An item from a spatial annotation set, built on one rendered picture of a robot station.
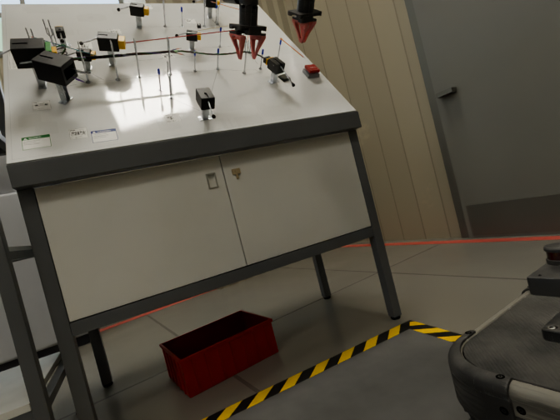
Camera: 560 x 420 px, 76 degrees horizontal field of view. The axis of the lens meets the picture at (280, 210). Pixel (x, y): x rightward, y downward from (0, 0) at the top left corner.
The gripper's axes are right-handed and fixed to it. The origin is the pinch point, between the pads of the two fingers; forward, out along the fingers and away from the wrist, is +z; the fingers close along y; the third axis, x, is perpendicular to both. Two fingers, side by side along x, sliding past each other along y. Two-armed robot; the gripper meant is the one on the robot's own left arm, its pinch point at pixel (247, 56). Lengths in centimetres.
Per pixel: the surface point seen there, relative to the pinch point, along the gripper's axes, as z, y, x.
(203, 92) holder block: 11.3, 14.0, -3.6
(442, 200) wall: 106, -183, 0
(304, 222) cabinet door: 54, -11, 25
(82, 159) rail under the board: 27, 53, -4
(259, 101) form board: 17.2, -11.4, -7.5
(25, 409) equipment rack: 80, 83, 26
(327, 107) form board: 18.3, -34.9, 5.7
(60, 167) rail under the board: 29, 59, -5
